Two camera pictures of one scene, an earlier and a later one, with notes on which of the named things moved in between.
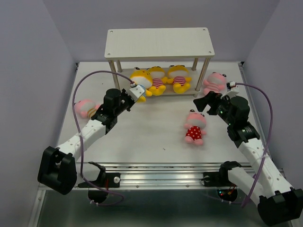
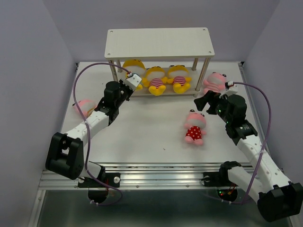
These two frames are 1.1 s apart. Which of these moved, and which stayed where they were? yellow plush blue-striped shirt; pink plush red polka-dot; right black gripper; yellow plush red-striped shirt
Moved: yellow plush blue-striped shirt
Stayed: pink plush red polka-dot; yellow plush red-striped shirt; right black gripper
